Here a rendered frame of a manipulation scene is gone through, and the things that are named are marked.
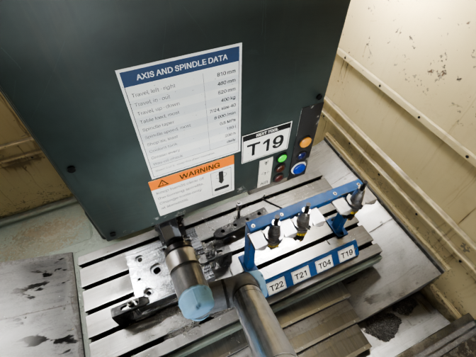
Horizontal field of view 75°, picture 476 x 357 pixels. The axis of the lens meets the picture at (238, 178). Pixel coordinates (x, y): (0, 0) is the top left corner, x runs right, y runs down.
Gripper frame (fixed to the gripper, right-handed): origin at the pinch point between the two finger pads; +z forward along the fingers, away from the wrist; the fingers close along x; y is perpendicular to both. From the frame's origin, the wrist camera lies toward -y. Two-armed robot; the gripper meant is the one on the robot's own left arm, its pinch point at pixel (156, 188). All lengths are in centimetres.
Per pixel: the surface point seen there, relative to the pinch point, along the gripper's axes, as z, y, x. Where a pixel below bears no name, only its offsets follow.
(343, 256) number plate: -26, 49, 62
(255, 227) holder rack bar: -12.4, 20.3, 26.0
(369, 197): -18, 21, 69
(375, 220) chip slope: -14, 60, 93
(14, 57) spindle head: -21, -53, -9
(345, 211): -19, 21, 58
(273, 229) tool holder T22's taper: -17.8, 15.7, 29.5
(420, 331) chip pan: -61, 76, 86
